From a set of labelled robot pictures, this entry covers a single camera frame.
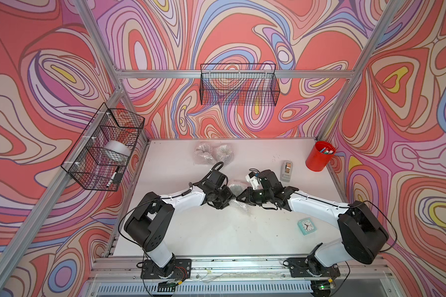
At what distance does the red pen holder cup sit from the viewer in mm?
994

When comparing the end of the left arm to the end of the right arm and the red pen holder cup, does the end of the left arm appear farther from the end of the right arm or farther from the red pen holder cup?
the red pen holder cup

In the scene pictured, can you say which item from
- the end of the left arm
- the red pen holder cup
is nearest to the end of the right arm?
the end of the left arm
